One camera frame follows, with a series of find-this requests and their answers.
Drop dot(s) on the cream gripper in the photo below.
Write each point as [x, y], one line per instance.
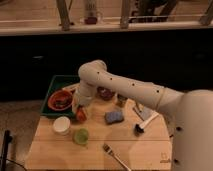
[78, 101]

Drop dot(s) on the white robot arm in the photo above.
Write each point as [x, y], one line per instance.
[192, 148]

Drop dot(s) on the white paper cup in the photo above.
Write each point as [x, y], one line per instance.
[62, 125]

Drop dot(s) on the green plastic cup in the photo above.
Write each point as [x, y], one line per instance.
[81, 136]

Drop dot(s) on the orange bowl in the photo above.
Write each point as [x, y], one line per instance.
[60, 100]

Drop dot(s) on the green plastic tray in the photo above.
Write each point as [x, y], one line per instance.
[57, 83]

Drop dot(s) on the dark red bowl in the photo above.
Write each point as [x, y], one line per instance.
[105, 93]

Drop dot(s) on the blue sponge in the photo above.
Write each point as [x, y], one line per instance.
[114, 117]

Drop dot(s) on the grey cloth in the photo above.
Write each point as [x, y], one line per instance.
[143, 112]

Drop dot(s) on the black stand at left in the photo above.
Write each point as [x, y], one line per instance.
[4, 152]

